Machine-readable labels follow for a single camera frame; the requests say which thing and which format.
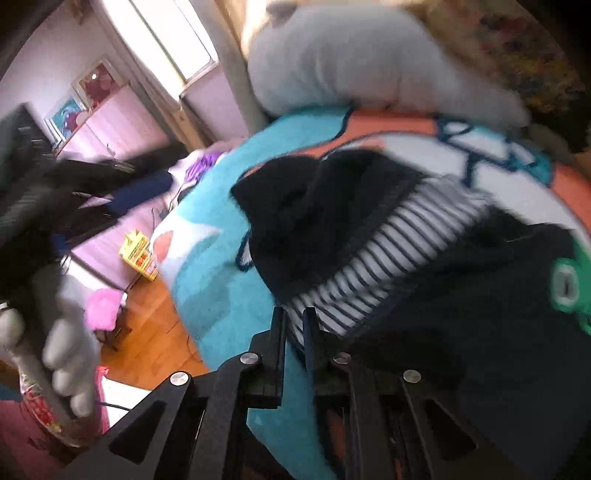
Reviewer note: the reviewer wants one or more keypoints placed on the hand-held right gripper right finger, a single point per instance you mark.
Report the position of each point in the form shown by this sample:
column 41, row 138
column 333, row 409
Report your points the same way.
column 310, row 350

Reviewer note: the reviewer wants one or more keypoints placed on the pink stool cushion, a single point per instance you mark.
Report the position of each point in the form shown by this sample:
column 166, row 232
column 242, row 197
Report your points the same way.
column 104, row 308

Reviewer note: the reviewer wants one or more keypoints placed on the teal orange printed blanket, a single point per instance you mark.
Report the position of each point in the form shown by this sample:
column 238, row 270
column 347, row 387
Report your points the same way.
column 217, row 286

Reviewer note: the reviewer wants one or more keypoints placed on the beige curtain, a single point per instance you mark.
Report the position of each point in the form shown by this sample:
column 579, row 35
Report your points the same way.
column 238, row 69

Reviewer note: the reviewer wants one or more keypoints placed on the red patterned container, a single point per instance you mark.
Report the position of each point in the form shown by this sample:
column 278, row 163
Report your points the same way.
column 41, row 415

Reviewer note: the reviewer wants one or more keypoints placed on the person's left hand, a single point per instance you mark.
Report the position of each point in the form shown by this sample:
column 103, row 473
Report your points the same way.
column 69, row 332

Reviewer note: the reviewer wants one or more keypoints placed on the grey pillow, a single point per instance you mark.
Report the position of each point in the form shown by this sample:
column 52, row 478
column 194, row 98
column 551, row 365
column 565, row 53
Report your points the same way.
column 351, row 60

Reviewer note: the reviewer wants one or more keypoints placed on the yellow toy box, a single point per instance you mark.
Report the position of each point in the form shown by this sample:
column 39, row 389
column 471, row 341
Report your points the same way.
column 137, row 256

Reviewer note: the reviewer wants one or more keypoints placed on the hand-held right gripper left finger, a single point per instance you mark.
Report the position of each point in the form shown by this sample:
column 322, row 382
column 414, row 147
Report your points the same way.
column 278, row 350

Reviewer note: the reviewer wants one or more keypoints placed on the dark blue cloth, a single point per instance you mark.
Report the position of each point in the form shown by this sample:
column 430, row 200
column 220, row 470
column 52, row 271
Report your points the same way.
column 141, row 191

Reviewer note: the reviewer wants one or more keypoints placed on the teal wall picture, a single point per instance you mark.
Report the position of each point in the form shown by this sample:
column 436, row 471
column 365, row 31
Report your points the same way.
column 64, row 117

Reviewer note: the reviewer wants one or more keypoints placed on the floral patterned cloth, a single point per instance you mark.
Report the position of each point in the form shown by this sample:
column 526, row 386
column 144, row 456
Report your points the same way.
column 512, row 41

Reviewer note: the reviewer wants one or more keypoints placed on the red wall picture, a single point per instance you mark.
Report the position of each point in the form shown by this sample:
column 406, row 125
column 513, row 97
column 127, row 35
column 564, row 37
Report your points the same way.
column 99, row 85

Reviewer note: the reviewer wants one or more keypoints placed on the purple cloth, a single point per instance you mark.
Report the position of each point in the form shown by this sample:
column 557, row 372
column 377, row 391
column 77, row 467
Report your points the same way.
column 203, row 165

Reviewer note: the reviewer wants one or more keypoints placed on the black pants with striped lining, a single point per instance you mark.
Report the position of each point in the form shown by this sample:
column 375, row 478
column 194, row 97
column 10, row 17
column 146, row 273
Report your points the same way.
column 369, row 240

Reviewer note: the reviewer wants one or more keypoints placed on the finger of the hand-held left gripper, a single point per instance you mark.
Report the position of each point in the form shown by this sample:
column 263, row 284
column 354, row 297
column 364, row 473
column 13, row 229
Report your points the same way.
column 97, row 167

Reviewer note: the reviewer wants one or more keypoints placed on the window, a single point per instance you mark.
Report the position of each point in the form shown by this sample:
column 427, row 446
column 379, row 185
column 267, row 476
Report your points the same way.
column 173, row 37

